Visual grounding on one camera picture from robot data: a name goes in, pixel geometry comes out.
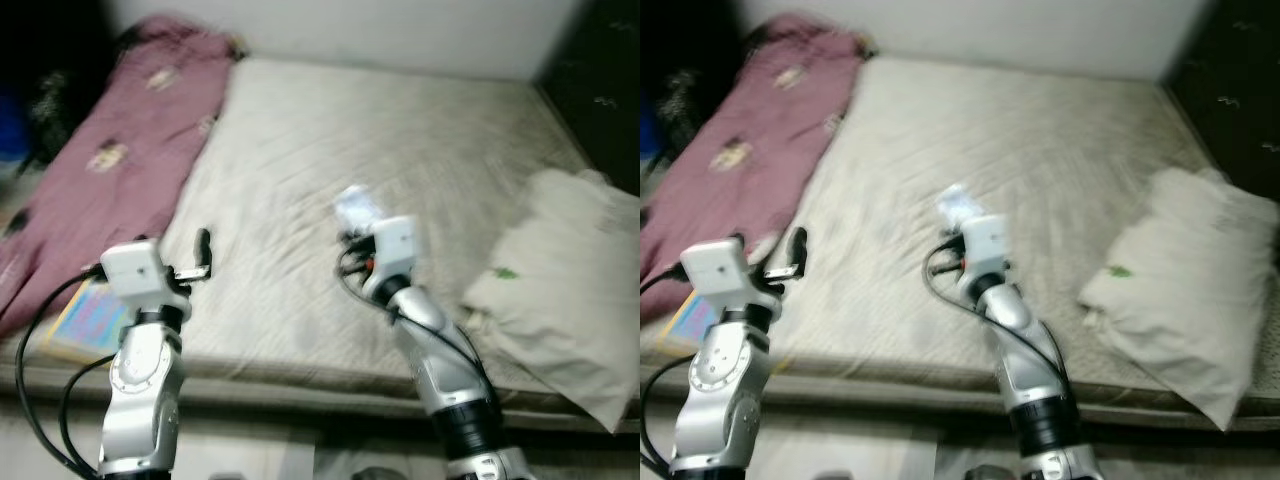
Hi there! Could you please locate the white blue plastic packet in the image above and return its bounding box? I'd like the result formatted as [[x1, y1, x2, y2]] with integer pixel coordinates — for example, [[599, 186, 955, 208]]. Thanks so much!
[[937, 185, 986, 231], [333, 185, 386, 236]]

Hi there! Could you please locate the blue yellow-bordered children's book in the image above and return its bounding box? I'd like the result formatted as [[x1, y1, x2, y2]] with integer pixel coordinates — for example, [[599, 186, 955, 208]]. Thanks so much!
[[655, 290, 733, 358], [40, 280, 131, 363]]

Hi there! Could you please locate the white pillow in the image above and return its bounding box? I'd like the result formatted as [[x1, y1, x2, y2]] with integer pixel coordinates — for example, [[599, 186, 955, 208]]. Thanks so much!
[[1078, 168, 1280, 433], [462, 168, 641, 433]]

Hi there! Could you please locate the white quilted mattress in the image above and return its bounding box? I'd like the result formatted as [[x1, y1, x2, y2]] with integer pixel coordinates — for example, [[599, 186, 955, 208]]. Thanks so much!
[[640, 55, 1280, 411], [0, 55, 641, 406]]

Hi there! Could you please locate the maroon blanket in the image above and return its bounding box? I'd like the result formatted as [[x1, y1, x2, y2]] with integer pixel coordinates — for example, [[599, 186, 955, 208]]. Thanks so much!
[[640, 15, 866, 326], [0, 15, 236, 336]]

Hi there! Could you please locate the black tufted headboard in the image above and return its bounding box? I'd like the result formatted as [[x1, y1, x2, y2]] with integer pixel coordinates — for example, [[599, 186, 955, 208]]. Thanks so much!
[[1165, 0, 1280, 201], [540, 0, 641, 196]]

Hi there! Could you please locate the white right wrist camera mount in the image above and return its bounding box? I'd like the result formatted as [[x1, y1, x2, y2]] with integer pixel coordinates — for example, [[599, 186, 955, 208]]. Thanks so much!
[[368, 215, 421, 301], [962, 215, 1016, 291]]

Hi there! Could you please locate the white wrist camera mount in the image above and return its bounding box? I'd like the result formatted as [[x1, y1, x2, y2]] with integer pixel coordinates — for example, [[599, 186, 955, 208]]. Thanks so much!
[[962, 215, 1016, 291], [680, 238, 776, 311], [100, 240, 191, 316], [368, 215, 421, 301]]

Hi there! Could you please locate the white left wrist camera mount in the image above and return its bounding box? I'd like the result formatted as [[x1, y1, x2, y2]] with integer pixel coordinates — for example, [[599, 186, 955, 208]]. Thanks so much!
[[100, 240, 191, 316], [680, 238, 776, 311]]

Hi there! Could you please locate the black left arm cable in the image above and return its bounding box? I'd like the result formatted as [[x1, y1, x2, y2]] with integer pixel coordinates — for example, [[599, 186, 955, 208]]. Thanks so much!
[[640, 268, 693, 480], [15, 265, 106, 480]]

